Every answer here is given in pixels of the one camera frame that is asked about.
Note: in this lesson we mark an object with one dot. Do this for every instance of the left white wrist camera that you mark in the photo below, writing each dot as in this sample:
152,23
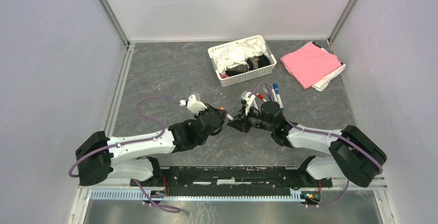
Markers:
193,104

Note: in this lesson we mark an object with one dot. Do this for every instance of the black cloth in basket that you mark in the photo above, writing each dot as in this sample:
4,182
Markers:
253,63

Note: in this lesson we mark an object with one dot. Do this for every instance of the white pen blue ends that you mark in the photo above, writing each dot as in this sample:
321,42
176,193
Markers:
278,97

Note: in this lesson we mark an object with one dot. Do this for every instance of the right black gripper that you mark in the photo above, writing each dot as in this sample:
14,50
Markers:
240,122

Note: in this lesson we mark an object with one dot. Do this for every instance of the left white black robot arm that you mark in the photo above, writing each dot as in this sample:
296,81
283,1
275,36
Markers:
132,157

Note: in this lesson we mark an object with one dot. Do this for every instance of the pink folded cloth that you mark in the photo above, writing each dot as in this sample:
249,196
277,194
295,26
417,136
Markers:
298,65

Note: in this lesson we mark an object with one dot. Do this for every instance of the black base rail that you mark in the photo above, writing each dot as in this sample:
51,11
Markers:
233,181

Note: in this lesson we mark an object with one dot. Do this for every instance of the white plastic basket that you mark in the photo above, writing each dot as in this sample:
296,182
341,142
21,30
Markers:
228,81

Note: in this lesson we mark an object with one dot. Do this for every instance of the white cloth in basket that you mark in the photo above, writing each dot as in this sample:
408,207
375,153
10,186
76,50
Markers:
237,53

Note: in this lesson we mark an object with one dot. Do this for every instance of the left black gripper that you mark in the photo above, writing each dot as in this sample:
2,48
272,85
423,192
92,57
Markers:
222,113

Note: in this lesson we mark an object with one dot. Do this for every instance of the white cloth under pink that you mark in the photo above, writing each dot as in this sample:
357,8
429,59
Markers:
324,66

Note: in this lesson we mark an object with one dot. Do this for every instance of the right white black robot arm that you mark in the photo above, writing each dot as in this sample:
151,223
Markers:
350,153

